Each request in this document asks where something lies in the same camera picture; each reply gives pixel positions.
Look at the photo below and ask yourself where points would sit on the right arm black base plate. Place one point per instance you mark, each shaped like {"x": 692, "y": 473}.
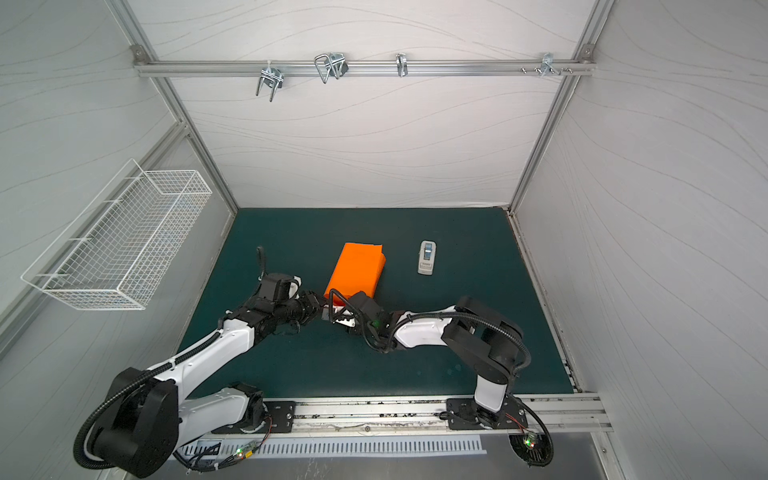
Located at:
{"x": 464, "y": 414}

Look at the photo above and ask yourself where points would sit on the metal u-bolt clamp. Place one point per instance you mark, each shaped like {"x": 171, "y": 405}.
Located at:
{"x": 331, "y": 65}
{"x": 270, "y": 80}

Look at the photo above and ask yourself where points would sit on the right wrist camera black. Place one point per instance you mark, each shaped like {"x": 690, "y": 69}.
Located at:
{"x": 359, "y": 301}

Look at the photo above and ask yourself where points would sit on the white vent strip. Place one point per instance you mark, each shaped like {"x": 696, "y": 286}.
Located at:
{"x": 371, "y": 447}

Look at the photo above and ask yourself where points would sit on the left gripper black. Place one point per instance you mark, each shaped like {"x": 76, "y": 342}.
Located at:
{"x": 312, "y": 307}

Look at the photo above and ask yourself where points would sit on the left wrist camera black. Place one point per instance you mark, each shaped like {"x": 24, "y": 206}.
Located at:
{"x": 275, "y": 287}

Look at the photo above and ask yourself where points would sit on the orange wrapping paper sheet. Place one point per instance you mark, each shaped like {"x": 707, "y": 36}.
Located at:
{"x": 358, "y": 269}

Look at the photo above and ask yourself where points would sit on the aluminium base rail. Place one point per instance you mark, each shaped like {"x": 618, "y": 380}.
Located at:
{"x": 397, "y": 416}

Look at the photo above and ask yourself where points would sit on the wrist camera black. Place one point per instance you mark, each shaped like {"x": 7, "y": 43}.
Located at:
{"x": 275, "y": 287}
{"x": 359, "y": 301}

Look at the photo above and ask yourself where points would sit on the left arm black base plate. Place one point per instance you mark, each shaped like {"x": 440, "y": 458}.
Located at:
{"x": 274, "y": 416}

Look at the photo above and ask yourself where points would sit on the white wire basket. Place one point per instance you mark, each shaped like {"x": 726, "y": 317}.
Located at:
{"x": 115, "y": 253}

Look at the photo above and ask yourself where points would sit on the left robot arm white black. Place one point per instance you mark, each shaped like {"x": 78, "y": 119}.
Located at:
{"x": 148, "y": 415}

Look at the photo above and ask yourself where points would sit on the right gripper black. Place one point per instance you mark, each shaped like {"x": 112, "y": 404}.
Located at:
{"x": 354, "y": 314}

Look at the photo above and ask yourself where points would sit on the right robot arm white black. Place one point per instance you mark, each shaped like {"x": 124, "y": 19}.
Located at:
{"x": 481, "y": 337}

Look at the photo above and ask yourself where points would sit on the aluminium cross rail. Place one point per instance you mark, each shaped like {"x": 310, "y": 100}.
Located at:
{"x": 357, "y": 68}

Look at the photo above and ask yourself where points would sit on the green table mat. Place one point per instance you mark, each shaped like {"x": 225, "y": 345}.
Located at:
{"x": 477, "y": 255}

